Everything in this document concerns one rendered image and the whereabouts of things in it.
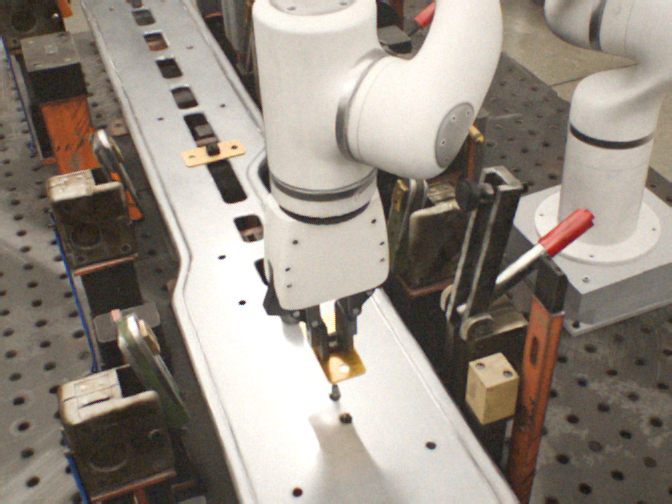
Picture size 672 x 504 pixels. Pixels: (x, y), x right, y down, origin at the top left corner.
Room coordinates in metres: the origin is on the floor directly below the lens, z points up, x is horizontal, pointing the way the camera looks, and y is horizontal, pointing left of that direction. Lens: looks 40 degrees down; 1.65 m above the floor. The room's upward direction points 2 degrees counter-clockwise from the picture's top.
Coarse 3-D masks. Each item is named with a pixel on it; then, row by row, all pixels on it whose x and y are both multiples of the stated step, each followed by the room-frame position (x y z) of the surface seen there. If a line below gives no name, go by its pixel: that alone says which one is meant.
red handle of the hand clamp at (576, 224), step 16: (560, 224) 0.64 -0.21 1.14; (576, 224) 0.63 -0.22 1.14; (592, 224) 0.63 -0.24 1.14; (544, 240) 0.63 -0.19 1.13; (560, 240) 0.62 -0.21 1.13; (528, 256) 0.62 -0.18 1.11; (512, 272) 0.61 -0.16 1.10; (528, 272) 0.61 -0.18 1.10; (496, 288) 0.60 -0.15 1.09; (464, 304) 0.60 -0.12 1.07
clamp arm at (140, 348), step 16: (128, 320) 0.54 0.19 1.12; (128, 336) 0.53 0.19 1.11; (144, 336) 0.54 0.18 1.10; (128, 352) 0.53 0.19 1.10; (144, 352) 0.53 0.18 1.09; (160, 352) 0.54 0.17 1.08; (144, 368) 0.53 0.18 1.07; (160, 368) 0.54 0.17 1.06; (144, 384) 0.53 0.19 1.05; (160, 384) 0.53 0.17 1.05; (176, 400) 0.54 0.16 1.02; (176, 416) 0.54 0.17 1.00
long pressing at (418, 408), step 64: (128, 64) 1.26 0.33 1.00; (192, 64) 1.25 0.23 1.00; (128, 128) 1.07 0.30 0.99; (256, 128) 1.05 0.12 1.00; (192, 192) 0.90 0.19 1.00; (256, 192) 0.89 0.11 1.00; (192, 256) 0.77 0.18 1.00; (256, 256) 0.77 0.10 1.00; (192, 320) 0.66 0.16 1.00; (256, 320) 0.66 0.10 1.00; (384, 320) 0.65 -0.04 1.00; (256, 384) 0.57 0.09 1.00; (320, 384) 0.57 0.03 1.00; (384, 384) 0.56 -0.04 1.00; (256, 448) 0.49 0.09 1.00; (320, 448) 0.49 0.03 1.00; (384, 448) 0.49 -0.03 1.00; (448, 448) 0.48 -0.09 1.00
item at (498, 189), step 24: (504, 168) 0.62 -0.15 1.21; (456, 192) 0.60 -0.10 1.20; (480, 192) 0.60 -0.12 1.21; (504, 192) 0.59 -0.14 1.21; (480, 216) 0.61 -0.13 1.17; (504, 216) 0.59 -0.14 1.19; (480, 240) 0.61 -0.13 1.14; (504, 240) 0.59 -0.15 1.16; (480, 264) 0.59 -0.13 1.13; (456, 288) 0.61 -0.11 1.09; (480, 288) 0.58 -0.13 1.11; (456, 312) 0.61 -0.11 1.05; (480, 312) 0.58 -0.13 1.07
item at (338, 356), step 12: (300, 324) 0.58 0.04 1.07; (336, 336) 0.55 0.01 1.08; (312, 348) 0.55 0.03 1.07; (336, 348) 0.54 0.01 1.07; (324, 360) 0.53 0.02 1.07; (336, 360) 0.53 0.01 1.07; (348, 360) 0.53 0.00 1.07; (360, 360) 0.53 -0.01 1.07; (324, 372) 0.52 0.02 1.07; (336, 372) 0.52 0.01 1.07; (348, 372) 0.52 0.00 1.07; (360, 372) 0.52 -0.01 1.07
